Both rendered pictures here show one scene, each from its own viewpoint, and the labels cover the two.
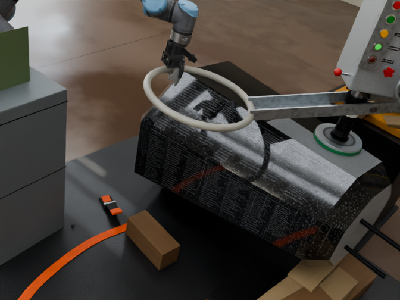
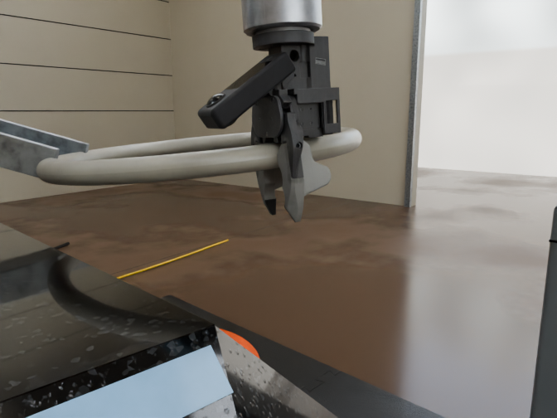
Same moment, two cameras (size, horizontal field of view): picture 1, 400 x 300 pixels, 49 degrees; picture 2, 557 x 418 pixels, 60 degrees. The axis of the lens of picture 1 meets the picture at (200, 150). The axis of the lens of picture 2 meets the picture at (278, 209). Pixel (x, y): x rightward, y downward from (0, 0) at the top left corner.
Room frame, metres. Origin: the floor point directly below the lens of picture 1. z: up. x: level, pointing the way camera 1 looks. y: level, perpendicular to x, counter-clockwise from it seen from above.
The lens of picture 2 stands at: (2.40, 0.27, 1.00)
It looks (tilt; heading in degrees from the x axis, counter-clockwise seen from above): 11 degrees down; 188
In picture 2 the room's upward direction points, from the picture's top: straight up
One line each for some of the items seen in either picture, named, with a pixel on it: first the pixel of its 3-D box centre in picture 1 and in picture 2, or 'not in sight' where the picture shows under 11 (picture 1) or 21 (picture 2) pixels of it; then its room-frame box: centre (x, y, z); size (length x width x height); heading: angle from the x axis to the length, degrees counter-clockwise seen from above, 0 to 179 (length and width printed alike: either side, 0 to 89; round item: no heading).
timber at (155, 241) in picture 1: (152, 238); not in sight; (1.59, 0.13, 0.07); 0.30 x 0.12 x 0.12; 50
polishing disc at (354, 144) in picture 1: (338, 137); not in sight; (1.72, -0.59, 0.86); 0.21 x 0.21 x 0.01
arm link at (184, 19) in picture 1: (184, 16); not in sight; (1.82, 0.19, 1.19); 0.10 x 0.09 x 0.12; 91
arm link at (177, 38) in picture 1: (181, 36); (280, 16); (1.82, 0.20, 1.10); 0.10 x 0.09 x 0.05; 37
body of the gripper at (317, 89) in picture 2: (175, 53); (291, 89); (1.82, 0.21, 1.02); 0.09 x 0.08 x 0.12; 127
